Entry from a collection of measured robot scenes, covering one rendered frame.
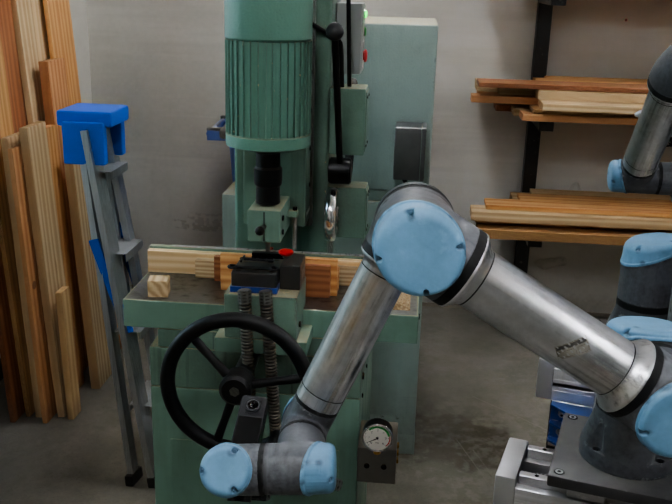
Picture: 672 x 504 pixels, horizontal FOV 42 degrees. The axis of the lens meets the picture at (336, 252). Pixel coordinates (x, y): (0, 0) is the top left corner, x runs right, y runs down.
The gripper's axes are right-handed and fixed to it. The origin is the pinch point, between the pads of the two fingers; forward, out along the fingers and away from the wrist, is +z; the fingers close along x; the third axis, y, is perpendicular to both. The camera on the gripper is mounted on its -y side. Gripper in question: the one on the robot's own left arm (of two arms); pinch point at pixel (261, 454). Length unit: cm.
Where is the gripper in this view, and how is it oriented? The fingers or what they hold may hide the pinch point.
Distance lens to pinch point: 164.3
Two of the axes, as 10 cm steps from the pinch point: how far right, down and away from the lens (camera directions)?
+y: -0.7, 9.7, -2.2
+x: 10.0, 0.5, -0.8
